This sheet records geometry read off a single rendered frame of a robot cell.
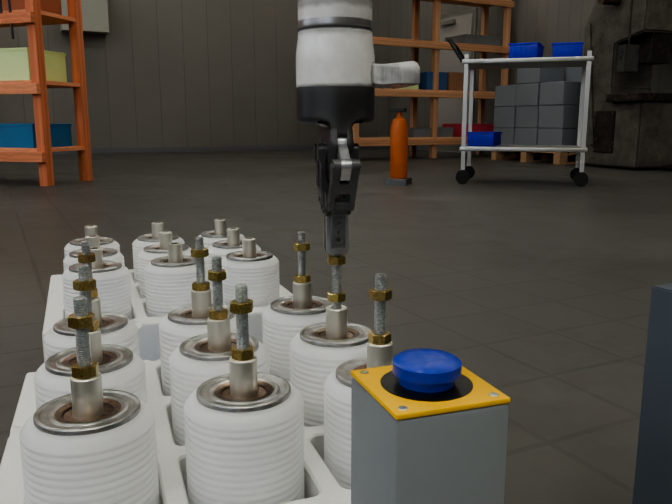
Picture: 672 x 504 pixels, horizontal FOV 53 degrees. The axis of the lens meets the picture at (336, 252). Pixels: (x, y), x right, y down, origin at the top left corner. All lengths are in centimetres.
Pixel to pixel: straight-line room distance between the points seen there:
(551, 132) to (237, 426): 786
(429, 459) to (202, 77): 1128
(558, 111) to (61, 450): 788
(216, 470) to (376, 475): 17
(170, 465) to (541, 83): 800
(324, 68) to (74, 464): 38
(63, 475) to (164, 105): 1095
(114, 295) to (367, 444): 69
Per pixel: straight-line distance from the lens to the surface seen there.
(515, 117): 876
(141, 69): 1136
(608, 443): 111
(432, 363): 39
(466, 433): 39
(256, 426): 52
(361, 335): 69
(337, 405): 57
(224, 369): 63
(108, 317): 79
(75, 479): 52
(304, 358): 67
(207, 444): 54
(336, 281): 68
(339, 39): 63
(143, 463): 54
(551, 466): 102
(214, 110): 1161
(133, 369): 64
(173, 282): 104
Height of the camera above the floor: 46
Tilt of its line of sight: 11 degrees down
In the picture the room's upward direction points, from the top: straight up
